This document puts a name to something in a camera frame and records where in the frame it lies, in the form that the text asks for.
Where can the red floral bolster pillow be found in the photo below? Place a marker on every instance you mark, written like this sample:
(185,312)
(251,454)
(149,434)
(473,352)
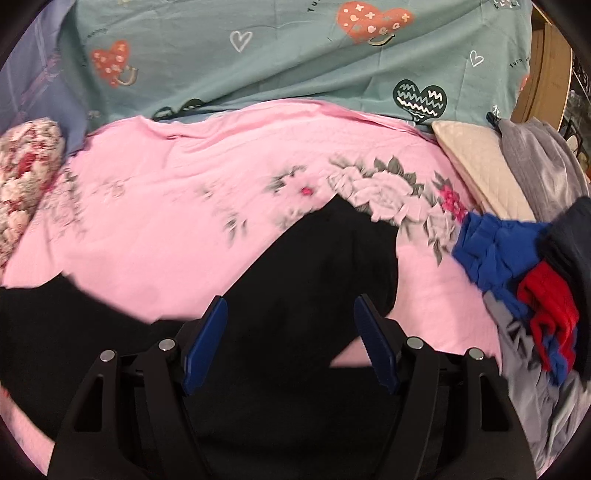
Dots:
(31,154)

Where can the pink floral bed sheet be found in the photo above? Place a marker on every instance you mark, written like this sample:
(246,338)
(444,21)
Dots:
(155,218)

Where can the blue garment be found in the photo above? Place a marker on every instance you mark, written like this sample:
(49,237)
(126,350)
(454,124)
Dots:
(497,255)

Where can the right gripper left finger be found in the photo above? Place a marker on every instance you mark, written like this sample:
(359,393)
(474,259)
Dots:
(127,418)

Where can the teal heart print quilt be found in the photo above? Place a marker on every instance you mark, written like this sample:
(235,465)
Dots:
(415,60)

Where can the grey velvet garment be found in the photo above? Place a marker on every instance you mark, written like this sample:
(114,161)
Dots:
(543,165)

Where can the wooden headboard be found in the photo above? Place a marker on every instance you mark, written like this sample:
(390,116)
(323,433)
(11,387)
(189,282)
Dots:
(545,91)

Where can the cream quilted pillow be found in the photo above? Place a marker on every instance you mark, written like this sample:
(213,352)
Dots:
(475,153)

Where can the dark navy garment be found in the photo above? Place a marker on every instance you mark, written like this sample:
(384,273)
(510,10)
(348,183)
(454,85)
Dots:
(567,249)

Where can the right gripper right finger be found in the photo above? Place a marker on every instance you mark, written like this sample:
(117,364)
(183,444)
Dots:
(453,418)

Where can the light grey garment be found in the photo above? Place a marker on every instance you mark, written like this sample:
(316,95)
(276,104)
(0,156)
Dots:
(550,415)

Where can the red garment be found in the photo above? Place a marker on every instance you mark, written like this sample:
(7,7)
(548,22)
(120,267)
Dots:
(554,320)

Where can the blue plaid pillow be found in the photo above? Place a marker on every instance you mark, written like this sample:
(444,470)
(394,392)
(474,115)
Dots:
(32,85)

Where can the black jogger pants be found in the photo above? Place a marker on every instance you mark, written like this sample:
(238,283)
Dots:
(291,392)

